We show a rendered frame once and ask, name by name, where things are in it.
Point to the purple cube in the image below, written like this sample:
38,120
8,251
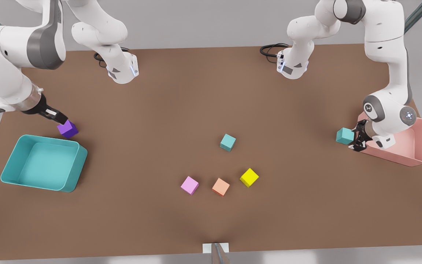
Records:
68,129

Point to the orange cube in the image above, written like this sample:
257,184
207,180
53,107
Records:
221,187

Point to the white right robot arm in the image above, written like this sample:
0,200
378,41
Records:
9,47

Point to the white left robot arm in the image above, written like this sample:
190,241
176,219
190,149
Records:
387,44

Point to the pink plastic tray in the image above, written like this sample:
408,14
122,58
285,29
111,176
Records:
412,146

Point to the silver frame post with foot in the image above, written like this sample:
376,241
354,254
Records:
216,251

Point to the yellow cube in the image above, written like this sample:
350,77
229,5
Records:
249,177

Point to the pink cube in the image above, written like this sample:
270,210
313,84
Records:
189,185

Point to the teal plastic tray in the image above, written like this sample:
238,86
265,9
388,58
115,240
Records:
46,165

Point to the teal blue cube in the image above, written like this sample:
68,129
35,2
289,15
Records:
344,136
228,142

